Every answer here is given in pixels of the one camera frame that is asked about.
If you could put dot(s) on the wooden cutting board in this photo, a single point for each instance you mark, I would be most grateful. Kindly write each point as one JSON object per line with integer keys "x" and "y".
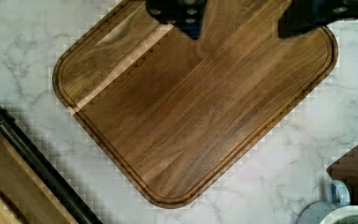
{"x": 173, "y": 113}

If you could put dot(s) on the light blue white mug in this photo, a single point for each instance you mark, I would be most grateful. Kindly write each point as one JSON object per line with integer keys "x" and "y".
{"x": 335, "y": 209}

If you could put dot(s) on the wooden drawer box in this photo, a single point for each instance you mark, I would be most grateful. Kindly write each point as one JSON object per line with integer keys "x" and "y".
{"x": 24, "y": 198}

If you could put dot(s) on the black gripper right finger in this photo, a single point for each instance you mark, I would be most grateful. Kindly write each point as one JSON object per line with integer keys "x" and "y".
{"x": 303, "y": 16}

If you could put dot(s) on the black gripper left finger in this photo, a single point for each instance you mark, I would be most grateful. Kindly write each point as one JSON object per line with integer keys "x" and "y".
{"x": 185, "y": 15}

